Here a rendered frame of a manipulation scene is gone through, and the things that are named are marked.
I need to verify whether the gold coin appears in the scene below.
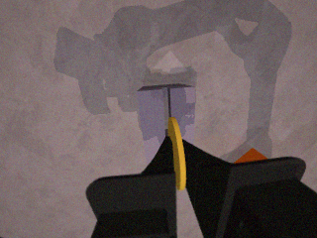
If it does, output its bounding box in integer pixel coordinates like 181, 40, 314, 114
168, 117, 186, 191

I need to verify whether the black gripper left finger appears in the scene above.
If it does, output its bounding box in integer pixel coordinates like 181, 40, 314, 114
86, 136, 177, 236

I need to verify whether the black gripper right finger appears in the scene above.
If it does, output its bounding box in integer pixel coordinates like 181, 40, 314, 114
182, 139, 306, 238

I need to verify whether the dark grey box wall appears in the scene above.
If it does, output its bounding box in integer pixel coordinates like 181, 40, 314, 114
140, 83, 187, 137

